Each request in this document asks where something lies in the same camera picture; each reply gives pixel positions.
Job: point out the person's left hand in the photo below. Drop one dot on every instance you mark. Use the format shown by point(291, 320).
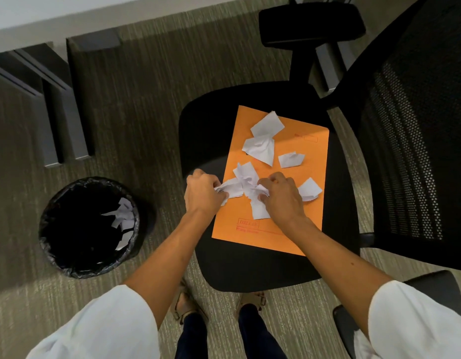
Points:
point(200, 192)

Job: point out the person's right hand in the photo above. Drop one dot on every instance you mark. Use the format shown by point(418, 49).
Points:
point(284, 198)

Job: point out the person's right fingers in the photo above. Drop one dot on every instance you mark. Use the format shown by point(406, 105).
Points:
point(264, 190)

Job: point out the person's left fingers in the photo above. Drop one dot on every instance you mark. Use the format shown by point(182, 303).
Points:
point(217, 190)

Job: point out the white paper strip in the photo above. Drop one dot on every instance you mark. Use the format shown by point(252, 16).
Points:
point(234, 189)

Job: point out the torn white paper sheet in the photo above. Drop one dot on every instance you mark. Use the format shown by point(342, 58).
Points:
point(257, 207)

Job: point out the person's left forearm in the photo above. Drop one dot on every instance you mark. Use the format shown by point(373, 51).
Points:
point(170, 257)

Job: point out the person's right forearm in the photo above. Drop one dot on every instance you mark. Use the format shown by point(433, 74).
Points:
point(327, 261)

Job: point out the wrinkled white paper piece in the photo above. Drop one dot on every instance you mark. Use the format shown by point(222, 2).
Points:
point(246, 172)

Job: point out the orange paper envelope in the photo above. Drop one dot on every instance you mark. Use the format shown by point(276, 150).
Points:
point(249, 224)

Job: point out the small crumpled white paper piece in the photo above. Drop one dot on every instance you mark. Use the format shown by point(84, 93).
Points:
point(290, 159)

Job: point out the large crumpled white paper piece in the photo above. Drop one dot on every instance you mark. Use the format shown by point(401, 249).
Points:
point(260, 148)

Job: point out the folded white paper piece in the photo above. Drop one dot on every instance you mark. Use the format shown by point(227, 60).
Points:
point(309, 188)

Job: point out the flat white paper piece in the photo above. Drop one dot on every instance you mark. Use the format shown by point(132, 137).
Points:
point(267, 125)

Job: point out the black round trash bin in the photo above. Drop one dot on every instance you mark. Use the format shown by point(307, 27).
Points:
point(139, 235)

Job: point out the white paper scraps pile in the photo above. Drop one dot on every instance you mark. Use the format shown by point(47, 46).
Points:
point(124, 220)

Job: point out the tan right sandal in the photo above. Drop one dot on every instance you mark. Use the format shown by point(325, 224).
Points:
point(252, 299)

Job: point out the tan sandal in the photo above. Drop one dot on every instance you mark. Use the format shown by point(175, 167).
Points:
point(181, 306)
point(252, 299)

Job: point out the tan left sandal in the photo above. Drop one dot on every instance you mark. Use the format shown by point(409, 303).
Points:
point(181, 306)

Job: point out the person's right trouser leg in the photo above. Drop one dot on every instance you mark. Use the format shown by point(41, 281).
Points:
point(258, 334)

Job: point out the person's trouser leg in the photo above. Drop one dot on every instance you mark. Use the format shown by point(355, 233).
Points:
point(191, 338)
point(258, 334)

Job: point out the black office chair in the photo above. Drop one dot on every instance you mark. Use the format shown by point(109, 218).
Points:
point(402, 145)

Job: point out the black plastic bin liner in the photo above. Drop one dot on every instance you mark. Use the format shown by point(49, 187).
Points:
point(77, 228)

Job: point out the person's left trouser leg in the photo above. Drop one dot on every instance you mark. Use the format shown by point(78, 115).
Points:
point(191, 338)

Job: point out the white left sleeve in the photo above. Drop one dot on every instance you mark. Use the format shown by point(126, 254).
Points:
point(99, 329)

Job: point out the white sleeve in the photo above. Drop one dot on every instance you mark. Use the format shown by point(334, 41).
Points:
point(417, 325)
point(99, 329)

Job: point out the white right sleeve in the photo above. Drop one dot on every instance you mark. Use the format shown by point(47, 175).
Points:
point(417, 325)

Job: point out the grey metal desk leg frame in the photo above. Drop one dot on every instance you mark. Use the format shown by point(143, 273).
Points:
point(62, 108)

